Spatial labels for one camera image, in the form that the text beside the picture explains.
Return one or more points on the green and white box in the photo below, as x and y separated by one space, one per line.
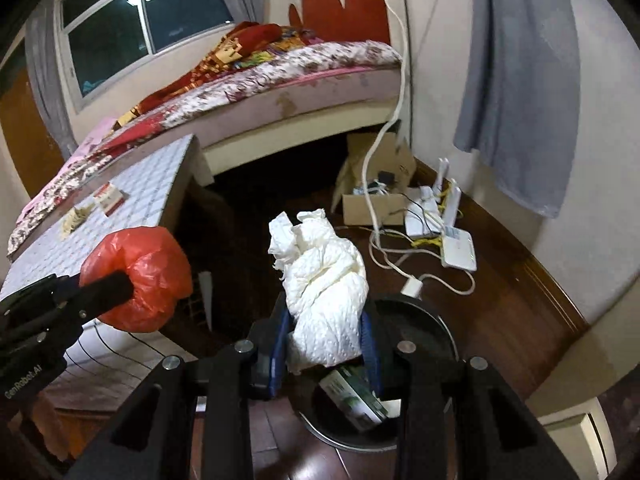
350 392

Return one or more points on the white paper towel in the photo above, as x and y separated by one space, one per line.
325 285

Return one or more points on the red patterned blanket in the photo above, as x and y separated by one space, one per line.
250 40

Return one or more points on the red and white box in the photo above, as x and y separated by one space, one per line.
111 199

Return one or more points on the white router with antennas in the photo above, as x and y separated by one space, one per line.
425 210

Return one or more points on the cardboard box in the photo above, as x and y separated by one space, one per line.
360 207

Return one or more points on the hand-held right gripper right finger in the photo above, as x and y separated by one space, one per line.
372 360

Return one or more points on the cream furniture panel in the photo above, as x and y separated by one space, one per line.
575 445

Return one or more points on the red and cream headboard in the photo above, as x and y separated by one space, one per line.
350 5

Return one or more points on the black round bin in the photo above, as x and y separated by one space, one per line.
425 325

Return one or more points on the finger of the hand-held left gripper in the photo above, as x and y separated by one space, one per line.
100 297
45 292

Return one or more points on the white framed window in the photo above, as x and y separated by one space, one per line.
125 25

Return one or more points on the red plastic bag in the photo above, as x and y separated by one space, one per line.
145 275

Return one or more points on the white tiled table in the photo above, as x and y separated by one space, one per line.
145 180

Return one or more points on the grey hanging cloth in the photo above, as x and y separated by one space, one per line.
520 85

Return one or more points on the white power plug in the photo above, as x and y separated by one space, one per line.
412 287

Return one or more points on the bed with floral sheet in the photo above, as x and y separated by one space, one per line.
310 90

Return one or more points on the dark glossy appliance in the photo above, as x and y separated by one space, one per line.
622 415

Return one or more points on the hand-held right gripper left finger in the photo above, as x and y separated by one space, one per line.
276 360

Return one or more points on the white snack packet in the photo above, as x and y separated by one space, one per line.
75 220

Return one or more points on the flat white router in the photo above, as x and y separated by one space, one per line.
460 250

